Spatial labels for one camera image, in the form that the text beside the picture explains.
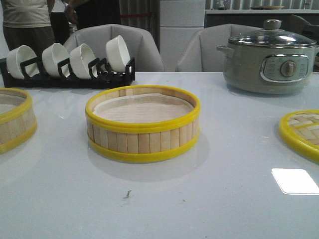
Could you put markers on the bamboo steamer lid yellow rim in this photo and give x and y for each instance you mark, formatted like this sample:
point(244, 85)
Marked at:
point(300, 131)

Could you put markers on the bamboo steamer basket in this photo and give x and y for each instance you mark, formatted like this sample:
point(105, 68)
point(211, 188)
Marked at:
point(143, 142)
point(17, 119)

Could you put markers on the white steamer liner cloth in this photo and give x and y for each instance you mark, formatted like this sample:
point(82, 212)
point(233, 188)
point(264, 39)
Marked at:
point(145, 108)

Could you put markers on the left grey chair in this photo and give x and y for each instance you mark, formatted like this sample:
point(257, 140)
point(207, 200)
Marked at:
point(140, 43)

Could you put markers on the grey chair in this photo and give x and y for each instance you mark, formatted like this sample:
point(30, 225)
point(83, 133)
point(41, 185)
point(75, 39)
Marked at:
point(201, 54)
point(140, 43)

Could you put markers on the black dish rack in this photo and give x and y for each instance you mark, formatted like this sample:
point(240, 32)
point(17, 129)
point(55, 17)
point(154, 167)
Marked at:
point(100, 72)

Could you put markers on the white bowl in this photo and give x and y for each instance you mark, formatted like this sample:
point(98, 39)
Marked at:
point(80, 57)
point(117, 54)
point(15, 57)
point(51, 56)

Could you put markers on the right grey chair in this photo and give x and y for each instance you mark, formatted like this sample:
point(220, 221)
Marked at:
point(201, 54)

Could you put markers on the white refrigerator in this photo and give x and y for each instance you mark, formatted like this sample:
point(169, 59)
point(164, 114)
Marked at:
point(179, 20)

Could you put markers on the grey electric cooking pot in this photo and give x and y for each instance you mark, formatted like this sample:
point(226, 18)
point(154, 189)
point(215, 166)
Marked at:
point(268, 70)

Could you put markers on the person in black clothes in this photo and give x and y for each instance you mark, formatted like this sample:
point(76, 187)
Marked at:
point(83, 14)

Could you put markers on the dark sideboard cabinet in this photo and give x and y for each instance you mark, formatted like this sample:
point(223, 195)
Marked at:
point(256, 17)

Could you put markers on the glass pot lid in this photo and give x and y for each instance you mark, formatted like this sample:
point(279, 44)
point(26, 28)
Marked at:
point(272, 36)

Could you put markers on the person in beige shirt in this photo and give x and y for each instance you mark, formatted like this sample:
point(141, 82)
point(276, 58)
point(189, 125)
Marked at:
point(27, 22)

